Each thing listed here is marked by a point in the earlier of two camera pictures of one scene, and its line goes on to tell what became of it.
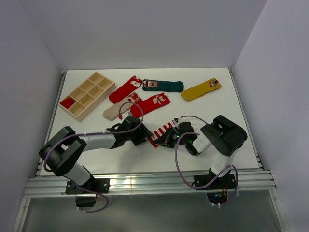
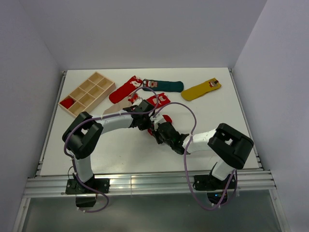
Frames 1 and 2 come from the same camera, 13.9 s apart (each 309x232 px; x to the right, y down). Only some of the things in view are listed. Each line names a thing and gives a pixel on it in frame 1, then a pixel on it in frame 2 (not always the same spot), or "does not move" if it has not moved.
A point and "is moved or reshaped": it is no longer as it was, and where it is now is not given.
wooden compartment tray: x=81 y=101 does not move
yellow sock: x=198 y=91 does not move
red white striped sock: x=157 y=133 is moved or reshaped
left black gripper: x=143 y=132 → x=147 y=125
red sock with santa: x=66 y=102 does not move
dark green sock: x=163 y=85 does not move
